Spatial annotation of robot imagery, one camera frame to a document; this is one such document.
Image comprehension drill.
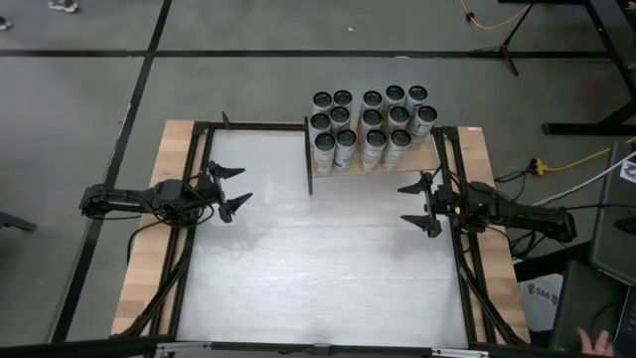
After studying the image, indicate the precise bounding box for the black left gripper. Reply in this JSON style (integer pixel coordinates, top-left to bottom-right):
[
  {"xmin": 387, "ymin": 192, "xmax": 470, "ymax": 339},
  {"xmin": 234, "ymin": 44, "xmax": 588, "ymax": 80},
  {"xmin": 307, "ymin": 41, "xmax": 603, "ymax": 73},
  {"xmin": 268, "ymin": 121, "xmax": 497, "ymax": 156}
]
[{"xmin": 158, "ymin": 159, "xmax": 253, "ymax": 224}]

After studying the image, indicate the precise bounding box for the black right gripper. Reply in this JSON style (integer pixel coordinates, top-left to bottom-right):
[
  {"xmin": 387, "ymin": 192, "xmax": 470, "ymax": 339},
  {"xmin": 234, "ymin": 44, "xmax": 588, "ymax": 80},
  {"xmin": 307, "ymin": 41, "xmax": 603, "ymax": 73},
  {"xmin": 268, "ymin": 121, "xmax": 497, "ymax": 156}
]
[{"xmin": 397, "ymin": 172, "xmax": 488, "ymax": 239}]

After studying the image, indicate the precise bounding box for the white Celsius Peach Vibe can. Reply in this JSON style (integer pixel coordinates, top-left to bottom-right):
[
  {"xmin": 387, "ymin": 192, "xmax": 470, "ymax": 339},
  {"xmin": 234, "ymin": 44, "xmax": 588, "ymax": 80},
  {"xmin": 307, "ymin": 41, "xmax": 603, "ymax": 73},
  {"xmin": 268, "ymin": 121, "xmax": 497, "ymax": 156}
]
[
  {"xmin": 361, "ymin": 127, "xmax": 389, "ymax": 173},
  {"xmin": 361, "ymin": 89, "xmax": 385, "ymax": 113}
]

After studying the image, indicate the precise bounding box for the white Celsius Arctic Vibe can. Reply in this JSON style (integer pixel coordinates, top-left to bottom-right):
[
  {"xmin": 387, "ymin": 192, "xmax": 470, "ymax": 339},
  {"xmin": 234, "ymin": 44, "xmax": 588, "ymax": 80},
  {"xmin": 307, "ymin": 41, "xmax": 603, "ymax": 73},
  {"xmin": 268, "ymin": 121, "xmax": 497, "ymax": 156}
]
[
  {"xmin": 328, "ymin": 104, "xmax": 352, "ymax": 131},
  {"xmin": 405, "ymin": 85, "xmax": 429, "ymax": 108},
  {"xmin": 407, "ymin": 103, "xmax": 439, "ymax": 151},
  {"xmin": 332, "ymin": 89, "xmax": 355, "ymax": 113},
  {"xmin": 335, "ymin": 127, "xmax": 359, "ymax": 171}
]

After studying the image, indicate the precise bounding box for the white Celsius beverage can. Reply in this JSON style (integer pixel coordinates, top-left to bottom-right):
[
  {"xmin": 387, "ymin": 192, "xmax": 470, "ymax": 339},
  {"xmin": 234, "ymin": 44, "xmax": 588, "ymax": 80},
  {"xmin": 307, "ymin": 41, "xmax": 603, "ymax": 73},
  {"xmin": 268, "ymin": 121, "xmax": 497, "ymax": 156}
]
[
  {"xmin": 386, "ymin": 104, "xmax": 411, "ymax": 131},
  {"xmin": 383, "ymin": 84, "xmax": 406, "ymax": 110}
]

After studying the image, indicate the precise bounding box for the Celsius can with red band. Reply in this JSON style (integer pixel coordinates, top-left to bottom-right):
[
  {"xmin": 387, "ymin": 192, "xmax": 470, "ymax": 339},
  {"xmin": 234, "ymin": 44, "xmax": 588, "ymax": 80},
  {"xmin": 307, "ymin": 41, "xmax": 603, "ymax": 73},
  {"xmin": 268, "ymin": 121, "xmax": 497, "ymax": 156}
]
[{"xmin": 358, "ymin": 108, "xmax": 384, "ymax": 138}]

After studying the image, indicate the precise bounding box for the wooden tray board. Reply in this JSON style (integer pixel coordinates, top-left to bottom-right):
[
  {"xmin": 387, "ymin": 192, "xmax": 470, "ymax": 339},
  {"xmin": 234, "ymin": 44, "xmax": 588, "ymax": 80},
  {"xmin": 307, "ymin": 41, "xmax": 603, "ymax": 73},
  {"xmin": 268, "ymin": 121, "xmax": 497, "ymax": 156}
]
[{"xmin": 301, "ymin": 114, "xmax": 443, "ymax": 196}]

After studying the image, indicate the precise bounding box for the white glossy table sheet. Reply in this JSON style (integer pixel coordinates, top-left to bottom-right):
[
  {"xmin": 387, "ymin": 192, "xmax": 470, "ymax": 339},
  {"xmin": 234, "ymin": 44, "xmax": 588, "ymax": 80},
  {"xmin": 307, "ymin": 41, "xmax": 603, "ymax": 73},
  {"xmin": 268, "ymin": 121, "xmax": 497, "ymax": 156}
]
[{"xmin": 176, "ymin": 127, "xmax": 471, "ymax": 349}]

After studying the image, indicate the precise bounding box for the white cardboard box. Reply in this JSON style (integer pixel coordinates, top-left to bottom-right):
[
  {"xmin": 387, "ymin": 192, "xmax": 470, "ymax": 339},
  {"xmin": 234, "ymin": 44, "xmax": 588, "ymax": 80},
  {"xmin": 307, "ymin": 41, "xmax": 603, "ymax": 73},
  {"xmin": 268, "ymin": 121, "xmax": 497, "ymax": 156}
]
[{"xmin": 519, "ymin": 272, "xmax": 565, "ymax": 332}]

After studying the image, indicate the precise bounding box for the black tripod stand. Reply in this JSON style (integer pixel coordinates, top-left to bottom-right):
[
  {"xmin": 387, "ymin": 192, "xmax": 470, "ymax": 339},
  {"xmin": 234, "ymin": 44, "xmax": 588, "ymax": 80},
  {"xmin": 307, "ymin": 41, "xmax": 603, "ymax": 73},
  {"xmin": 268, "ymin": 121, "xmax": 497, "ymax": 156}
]
[{"xmin": 469, "ymin": 2, "xmax": 536, "ymax": 79}]

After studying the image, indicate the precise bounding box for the grey computer case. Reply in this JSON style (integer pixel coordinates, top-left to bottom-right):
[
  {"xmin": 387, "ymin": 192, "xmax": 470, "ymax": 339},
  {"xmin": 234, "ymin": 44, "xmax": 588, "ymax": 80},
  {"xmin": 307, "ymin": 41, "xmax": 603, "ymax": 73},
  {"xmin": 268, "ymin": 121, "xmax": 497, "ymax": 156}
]
[{"xmin": 588, "ymin": 141, "xmax": 636, "ymax": 284}]

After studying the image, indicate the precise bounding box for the dark grey chair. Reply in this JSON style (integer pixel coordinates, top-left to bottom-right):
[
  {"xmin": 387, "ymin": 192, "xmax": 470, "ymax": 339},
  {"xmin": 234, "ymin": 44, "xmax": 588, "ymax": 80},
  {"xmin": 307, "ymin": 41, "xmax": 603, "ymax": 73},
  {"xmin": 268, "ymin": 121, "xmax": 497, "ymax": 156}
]
[{"xmin": 549, "ymin": 261, "xmax": 627, "ymax": 352}]

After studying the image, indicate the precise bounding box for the grey chair base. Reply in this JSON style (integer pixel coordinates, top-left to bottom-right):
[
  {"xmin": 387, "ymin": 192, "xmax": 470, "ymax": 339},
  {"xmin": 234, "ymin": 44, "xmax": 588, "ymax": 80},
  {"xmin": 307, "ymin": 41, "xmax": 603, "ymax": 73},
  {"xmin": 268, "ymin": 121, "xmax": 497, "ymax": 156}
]
[{"xmin": 0, "ymin": 211, "xmax": 39, "ymax": 234}]

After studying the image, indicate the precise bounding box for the person's hand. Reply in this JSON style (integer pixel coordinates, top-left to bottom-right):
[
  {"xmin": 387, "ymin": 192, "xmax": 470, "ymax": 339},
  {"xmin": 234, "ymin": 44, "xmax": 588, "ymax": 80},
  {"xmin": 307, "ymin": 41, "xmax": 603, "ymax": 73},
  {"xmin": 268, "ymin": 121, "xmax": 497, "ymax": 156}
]
[{"xmin": 576, "ymin": 327, "xmax": 615, "ymax": 357}]

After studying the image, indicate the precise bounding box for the person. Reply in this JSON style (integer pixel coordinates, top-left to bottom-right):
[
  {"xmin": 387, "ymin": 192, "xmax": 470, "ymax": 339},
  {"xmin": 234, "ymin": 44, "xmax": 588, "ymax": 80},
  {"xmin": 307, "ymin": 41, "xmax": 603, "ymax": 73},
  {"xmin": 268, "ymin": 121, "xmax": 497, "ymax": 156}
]
[{"xmin": 0, "ymin": 0, "xmax": 80, "ymax": 31}]

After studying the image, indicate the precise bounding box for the yellow plug with cable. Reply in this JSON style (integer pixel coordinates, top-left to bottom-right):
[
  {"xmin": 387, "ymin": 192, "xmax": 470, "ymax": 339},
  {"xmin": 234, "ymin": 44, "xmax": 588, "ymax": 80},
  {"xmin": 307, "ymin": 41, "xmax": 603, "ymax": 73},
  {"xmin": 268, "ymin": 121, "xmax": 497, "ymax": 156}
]
[{"xmin": 529, "ymin": 133, "xmax": 636, "ymax": 175}]

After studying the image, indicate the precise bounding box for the white cable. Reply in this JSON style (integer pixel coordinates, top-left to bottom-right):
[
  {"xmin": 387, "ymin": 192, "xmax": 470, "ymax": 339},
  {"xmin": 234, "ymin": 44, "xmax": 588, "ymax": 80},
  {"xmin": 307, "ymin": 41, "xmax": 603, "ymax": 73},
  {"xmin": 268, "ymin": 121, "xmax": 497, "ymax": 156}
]
[{"xmin": 534, "ymin": 151, "xmax": 636, "ymax": 208}]

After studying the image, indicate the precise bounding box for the black desk frame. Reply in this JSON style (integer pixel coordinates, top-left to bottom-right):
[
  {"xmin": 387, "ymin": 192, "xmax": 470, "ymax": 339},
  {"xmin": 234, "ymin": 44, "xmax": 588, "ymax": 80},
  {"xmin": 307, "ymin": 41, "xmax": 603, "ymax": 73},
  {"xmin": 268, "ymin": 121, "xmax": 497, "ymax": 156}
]
[{"xmin": 499, "ymin": 0, "xmax": 636, "ymax": 138}]

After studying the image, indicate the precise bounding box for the thin yellow cable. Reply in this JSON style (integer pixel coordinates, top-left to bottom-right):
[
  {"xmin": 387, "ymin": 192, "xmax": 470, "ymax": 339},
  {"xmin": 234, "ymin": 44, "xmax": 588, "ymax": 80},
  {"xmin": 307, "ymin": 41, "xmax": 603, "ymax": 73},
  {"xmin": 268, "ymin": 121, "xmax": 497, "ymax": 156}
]
[{"xmin": 459, "ymin": 0, "xmax": 536, "ymax": 31}]

